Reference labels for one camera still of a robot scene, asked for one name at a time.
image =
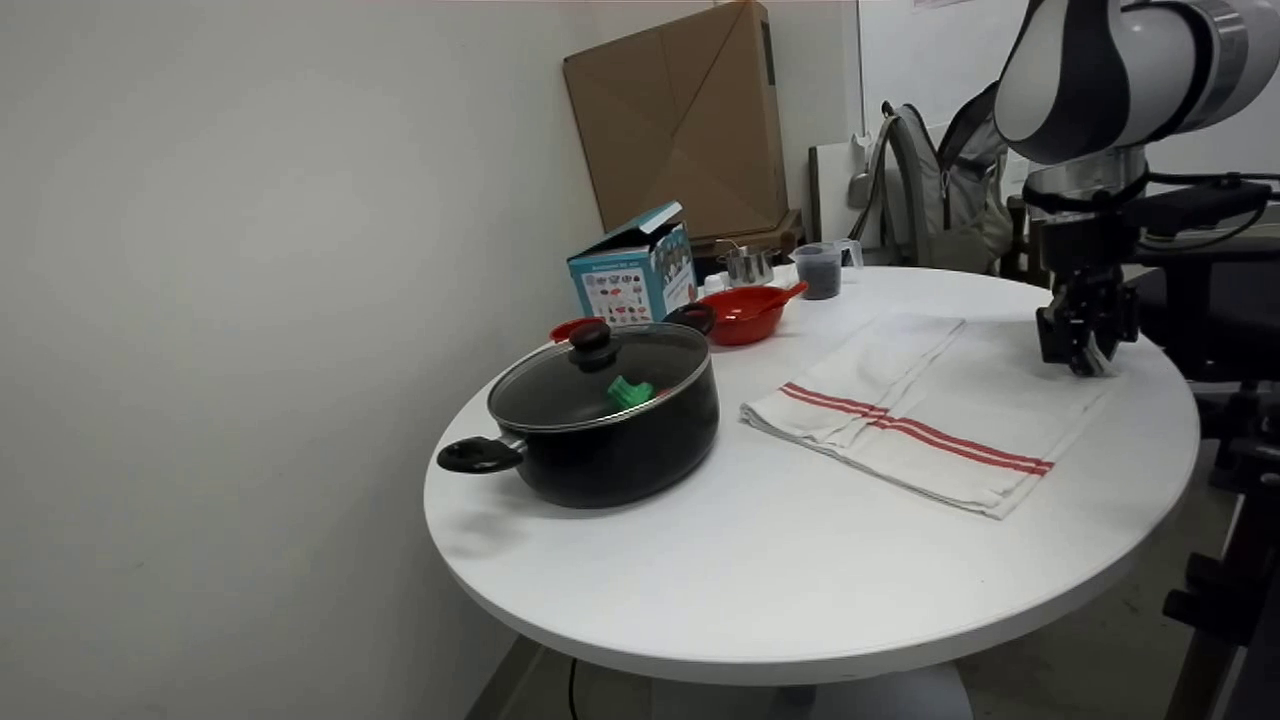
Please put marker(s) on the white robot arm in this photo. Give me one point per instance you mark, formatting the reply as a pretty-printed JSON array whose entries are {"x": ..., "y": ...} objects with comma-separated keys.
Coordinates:
[{"x": 1134, "y": 74}]

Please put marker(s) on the white towel with red stripes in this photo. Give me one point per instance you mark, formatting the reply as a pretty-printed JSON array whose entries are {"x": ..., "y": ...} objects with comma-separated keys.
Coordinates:
[{"x": 923, "y": 403}]

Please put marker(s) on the grey measuring cup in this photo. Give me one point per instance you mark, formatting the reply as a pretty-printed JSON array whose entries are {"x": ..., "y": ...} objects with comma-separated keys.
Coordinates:
[{"x": 819, "y": 273}]

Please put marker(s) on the black metal stand frame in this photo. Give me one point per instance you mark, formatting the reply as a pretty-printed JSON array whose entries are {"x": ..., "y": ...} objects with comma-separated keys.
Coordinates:
[{"x": 1234, "y": 587}]

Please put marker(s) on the grey backpack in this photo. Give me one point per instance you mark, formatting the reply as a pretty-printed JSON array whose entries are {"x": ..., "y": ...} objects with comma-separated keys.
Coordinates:
[{"x": 933, "y": 200}]

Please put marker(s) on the white panel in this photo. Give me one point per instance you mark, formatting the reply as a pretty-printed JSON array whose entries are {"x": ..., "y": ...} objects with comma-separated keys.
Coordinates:
[{"x": 829, "y": 186}]

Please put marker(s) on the blue printed cardboard box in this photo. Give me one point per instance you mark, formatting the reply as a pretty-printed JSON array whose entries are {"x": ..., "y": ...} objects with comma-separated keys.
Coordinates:
[{"x": 629, "y": 282}]

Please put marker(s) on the small dark bowl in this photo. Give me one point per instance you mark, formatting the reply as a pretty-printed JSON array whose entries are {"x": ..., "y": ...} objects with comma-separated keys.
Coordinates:
[{"x": 688, "y": 318}]

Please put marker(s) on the black cooking pot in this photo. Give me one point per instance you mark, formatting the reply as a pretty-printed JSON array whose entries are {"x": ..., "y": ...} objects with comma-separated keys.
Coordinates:
[{"x": 626, "y": 461}]

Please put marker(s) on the small green object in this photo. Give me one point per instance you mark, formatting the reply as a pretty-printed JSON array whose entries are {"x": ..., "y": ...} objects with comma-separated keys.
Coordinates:
[{"x": 629, "y": 395}]

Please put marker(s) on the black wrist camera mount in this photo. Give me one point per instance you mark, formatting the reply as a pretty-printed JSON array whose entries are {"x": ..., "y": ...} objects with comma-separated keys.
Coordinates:
[{"x": 1185, "y": 200}]

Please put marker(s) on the large brown cardboard box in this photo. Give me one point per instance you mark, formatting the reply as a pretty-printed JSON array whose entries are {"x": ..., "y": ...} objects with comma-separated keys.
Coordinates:
[{"x": 686, "y": 122}]

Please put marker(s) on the clear glass cup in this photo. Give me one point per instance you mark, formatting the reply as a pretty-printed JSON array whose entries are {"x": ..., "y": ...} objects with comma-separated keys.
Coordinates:
[{"x": 746, "y": 266}]

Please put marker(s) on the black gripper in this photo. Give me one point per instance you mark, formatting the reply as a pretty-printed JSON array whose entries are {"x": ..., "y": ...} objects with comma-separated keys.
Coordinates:
[{"x": 1083, "y": 263}]

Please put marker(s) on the glass pot lid, black knob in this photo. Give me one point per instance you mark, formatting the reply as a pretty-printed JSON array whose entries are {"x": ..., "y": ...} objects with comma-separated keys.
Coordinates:
[{"x": 555, "y": 385}]

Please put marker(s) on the black chair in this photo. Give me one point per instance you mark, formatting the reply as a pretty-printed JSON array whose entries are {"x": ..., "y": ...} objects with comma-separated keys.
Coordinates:
[{"x": 1021, "y": 255}]

